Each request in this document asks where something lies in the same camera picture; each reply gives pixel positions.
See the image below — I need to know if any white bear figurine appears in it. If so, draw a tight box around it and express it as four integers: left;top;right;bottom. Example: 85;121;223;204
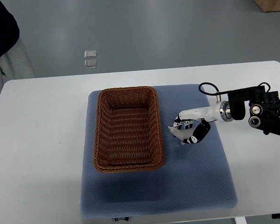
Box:
168;126;195;145

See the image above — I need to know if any upper metal floor plate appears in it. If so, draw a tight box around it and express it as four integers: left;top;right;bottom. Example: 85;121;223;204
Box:
84;50;97;58

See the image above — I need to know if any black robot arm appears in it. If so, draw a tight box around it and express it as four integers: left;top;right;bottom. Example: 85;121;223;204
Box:
198;82;280;136

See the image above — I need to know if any black mat label tag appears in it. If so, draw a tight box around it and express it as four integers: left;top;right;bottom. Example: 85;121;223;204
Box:
114;217;129;222

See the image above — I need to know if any wooden box corner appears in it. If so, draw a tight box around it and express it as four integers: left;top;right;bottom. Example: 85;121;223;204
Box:
255;0;280;13

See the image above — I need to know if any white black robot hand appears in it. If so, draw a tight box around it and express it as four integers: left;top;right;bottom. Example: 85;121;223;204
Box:
172;105;223;144

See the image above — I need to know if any metal floor plate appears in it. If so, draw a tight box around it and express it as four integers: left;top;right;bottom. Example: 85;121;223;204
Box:
84;50;97;58
84;59;97;68

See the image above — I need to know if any blue grey cushion mat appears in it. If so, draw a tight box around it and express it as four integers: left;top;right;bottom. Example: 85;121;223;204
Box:
80;84;237;219

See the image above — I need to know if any person in grey trousers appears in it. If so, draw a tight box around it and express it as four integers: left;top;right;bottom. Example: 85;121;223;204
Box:
0;0;37;117

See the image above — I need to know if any lower metal floor plate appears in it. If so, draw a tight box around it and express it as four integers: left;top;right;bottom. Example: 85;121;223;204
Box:
84;59;97;68

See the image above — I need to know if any brown wicker basket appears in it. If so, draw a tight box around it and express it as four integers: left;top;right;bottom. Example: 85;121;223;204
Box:
93;86;165;173

